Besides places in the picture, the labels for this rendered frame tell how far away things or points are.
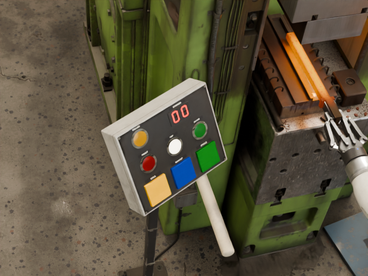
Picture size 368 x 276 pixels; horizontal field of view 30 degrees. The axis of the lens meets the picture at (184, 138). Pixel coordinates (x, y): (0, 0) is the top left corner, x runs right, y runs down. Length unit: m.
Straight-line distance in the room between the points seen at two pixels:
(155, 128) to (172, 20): 0.50
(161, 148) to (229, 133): 0.64
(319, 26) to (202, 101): 0.41
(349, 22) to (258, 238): 1.17
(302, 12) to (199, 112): 0.42
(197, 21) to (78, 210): 1.37
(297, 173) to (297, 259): 0.65
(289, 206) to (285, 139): 0.49
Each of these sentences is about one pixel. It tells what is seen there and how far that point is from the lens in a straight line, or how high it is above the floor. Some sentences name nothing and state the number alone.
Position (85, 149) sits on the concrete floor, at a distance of 3.38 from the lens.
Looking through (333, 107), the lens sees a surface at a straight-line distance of 2.26.
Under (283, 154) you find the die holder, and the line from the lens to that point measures 2.45.
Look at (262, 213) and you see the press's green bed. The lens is 2.77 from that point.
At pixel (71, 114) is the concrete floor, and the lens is 3.52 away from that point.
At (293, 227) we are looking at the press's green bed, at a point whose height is 0.15.
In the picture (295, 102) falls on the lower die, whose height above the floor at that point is 0.99.
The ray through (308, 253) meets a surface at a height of 0.00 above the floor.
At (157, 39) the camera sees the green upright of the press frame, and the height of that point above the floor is 0.86.
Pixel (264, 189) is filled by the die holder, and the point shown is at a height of 0.57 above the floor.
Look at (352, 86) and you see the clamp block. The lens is 2.46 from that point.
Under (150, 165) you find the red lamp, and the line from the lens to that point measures 1.99.
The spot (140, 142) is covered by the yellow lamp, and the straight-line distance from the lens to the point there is 1.95.
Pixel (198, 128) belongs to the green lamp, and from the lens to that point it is 2.06.
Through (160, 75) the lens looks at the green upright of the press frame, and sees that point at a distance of 2.80.
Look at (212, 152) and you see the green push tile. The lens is 2.12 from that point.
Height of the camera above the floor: 2.70
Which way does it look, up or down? 52 degrees down
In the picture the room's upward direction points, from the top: 7 degrees clockwise
